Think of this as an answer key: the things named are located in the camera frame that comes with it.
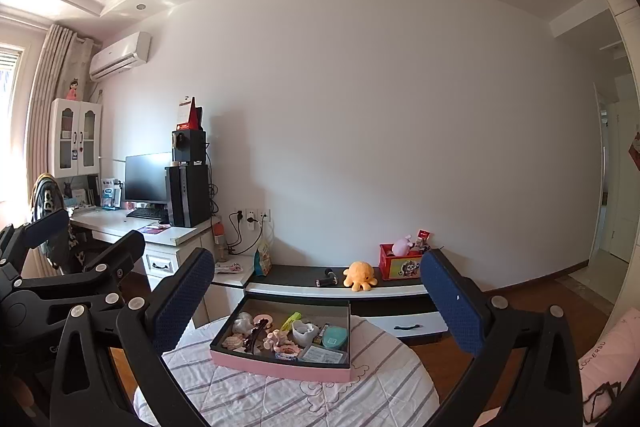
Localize black speaker box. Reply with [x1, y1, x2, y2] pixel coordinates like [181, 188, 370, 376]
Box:
[171, 129, 207, 165]

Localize black computer monitor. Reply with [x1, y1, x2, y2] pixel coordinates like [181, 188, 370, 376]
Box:
[124, 152, 173, 205]

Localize pink printed pillow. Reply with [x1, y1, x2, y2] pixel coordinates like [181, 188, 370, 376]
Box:
[577, 307, 640, 427]

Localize teal oval case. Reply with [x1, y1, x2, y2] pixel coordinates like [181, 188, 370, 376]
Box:
[320, 326, 349, 350]

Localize red triangular card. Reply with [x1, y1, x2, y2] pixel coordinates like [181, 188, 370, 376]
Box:
[175, 96, 203, 131]

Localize blue snack bag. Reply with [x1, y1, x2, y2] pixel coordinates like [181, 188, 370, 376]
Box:
[254, 241, 273, 277]

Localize pink black box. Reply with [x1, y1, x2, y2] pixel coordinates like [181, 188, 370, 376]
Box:
[209, 296, 353, 384]

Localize white wall air conditioner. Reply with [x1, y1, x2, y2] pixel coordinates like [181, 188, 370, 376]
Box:
[89, 32, 152, 82]

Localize dark printed jacket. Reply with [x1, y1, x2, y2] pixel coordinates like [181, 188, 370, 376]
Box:
[30, 174, 66, 258]

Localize red storage box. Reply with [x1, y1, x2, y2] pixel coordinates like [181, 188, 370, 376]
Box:
[378, 243, 431, 281]

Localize yellow octopus plush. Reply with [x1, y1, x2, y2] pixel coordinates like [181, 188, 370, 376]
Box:
[342, 261, 376, 292]

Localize white desk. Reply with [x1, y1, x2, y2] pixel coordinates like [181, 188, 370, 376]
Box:
[67, 207, 223, 330]

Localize black computer tower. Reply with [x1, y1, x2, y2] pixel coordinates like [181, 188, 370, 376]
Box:
[165, 164, 212, 229]

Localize black white low cabinet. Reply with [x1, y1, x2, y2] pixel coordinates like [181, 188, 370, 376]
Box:
[244, 264, 448, 345]

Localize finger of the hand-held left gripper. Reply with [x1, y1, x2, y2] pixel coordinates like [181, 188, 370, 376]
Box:
[22, 229, 147, 308]
[0, 208, 69, 280]

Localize striped quilted tablecloth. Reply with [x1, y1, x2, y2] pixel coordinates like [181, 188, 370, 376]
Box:
[132, 314, 441, 427]

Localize white side cabinet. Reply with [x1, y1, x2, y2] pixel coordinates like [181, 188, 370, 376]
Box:
[200, 254, 258, 323]

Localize beige pleated curtain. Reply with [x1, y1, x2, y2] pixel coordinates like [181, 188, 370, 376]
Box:
[25, 24, 96, 188]

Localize clear bottle orange cap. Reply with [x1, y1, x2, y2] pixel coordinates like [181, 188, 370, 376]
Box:
[212, 222, 228, 263]

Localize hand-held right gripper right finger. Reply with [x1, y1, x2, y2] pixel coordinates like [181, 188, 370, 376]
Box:
[419, 249, 583, 427]

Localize white glass-door cabinet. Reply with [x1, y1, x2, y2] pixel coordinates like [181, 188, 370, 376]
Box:
[49, 98, 103, 180]

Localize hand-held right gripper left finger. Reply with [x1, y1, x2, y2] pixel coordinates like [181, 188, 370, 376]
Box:
[48, 248, 216, 427]

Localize blue white package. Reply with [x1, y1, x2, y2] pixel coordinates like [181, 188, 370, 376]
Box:
[101, 178, 122, 209]

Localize black power cable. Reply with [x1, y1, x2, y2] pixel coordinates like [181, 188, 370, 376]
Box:
[227, 212, 263, 255]

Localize bright window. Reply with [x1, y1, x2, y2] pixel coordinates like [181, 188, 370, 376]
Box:
[0, 44, 26, 208]

